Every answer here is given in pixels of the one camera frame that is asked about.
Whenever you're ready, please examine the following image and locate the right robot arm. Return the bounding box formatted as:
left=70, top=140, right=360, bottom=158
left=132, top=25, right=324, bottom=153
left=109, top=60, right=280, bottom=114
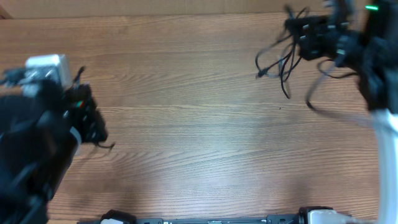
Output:
left=284, top=1, right=397, bottom=223

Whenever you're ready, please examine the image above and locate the black cable bundle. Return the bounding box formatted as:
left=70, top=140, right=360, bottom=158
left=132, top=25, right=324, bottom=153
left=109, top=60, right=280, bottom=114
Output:
left=254, top=4, right=310, bottom=100

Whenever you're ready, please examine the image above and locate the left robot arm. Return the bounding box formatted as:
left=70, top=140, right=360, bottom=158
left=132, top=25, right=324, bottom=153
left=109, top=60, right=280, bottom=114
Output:
left=1, top=80, right=108, bottom=223

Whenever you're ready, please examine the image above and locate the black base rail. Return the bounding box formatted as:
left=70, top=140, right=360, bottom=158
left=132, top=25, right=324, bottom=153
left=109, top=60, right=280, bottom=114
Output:
left=77, top=206, right=353, bottom=224

